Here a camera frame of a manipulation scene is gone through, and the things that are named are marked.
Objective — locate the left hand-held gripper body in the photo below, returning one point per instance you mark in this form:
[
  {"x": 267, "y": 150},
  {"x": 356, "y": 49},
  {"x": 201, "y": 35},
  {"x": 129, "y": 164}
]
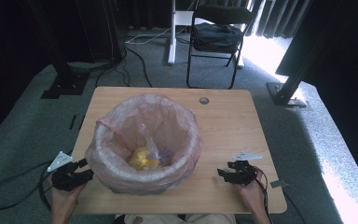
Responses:
[{"x": 66, "y": 180}]

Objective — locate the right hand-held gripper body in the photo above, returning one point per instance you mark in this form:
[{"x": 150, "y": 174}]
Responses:
[{"x": 243, "y": 172}]

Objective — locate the trash bin with pink bag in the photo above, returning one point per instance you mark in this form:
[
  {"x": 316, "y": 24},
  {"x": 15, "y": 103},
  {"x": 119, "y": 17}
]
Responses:
[{"x": 143, "y": 130}]

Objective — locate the person's left hand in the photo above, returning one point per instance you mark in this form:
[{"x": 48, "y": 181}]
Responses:
[{"x": 62, "y": 199}]

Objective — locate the person's right hand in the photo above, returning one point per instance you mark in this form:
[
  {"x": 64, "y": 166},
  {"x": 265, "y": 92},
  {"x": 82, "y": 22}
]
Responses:
[{"x": 251, "y": 194}]

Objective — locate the grey tape piece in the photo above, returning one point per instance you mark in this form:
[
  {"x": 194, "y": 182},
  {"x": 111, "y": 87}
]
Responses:
[{"x": 279, "y": 183}]

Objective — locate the black floor tape strip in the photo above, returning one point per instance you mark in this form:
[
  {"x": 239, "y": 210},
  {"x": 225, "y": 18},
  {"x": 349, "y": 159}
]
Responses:
[
  {"x": 72, "y": 122},
  {"x": 81, "y": 122}
]

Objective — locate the yellow crumpled wrapper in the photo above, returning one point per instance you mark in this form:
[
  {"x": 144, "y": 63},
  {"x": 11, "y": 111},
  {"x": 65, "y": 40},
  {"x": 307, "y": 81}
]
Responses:
[{"x": 141, "y": 159}]

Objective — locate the purple crumpled wrapper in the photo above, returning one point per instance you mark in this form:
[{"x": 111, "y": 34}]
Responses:
[{"x": 165, "y": 157}]

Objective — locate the black metal stand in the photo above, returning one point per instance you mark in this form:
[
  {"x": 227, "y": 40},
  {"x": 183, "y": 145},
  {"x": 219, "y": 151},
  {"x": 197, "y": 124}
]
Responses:
[
  {"x": 65, "y": 84},
  {"x": 287, "y": 93}
]

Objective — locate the black folding chair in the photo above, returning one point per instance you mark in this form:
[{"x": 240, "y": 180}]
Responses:
[{"x": 199, "y": 59}]

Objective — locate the black bag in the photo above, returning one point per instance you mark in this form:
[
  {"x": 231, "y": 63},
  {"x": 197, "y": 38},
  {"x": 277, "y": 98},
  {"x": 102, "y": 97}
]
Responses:
[{"x": 217, "y": 37}]

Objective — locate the white desk leg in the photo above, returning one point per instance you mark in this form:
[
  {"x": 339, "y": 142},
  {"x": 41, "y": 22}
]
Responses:
[{"x": 172, "y": 37}]

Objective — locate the grey curtain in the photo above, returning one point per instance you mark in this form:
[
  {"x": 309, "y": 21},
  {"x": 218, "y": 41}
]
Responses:
[{"x": 276, "y": 18}]

